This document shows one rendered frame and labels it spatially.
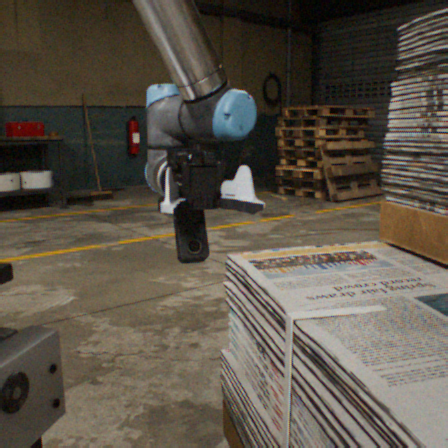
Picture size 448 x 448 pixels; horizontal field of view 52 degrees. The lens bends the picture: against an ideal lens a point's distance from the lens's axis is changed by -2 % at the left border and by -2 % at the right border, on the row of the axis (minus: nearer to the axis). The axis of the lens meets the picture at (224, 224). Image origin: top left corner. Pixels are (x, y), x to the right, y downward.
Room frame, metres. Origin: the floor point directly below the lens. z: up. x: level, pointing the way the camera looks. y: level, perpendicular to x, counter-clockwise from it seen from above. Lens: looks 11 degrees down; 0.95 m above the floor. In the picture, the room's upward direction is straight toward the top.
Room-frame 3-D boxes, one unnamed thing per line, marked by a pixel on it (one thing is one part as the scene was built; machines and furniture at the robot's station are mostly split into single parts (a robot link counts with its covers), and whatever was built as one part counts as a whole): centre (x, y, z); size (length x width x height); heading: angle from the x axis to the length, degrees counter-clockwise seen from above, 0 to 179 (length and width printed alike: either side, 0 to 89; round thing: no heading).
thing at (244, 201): (0.62, -0.03, 0.88); 0.09 x 0.03 x 0.06; 44
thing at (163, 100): (0.83, 0.09, 0.98); 0.11 x 0.08 x 0.11; 45
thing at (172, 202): (0.59, 0.07, 0.88); 0.09 x 0.03 x 0.06; 171
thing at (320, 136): (7.25, -1.53, 0.65); 1.33 x 0.94 x 1.30; 132
